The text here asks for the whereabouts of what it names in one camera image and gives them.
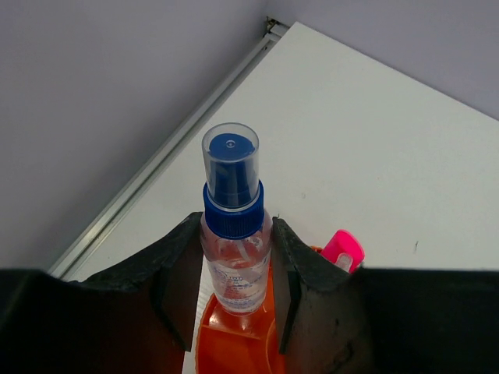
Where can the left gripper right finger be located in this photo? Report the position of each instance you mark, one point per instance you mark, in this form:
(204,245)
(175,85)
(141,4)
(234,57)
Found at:
(378,320)

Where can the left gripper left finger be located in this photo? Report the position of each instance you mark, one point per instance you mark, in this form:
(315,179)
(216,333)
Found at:
(137,316)

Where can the pink highlighter black body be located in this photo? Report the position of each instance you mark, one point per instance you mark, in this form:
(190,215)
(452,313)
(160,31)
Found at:
(344,251)

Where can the blue glue bottle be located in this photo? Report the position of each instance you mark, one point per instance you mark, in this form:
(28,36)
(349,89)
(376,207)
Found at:
(235,227)

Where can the orange round pen holder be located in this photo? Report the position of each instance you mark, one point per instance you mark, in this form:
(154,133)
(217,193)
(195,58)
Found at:
(247,322)

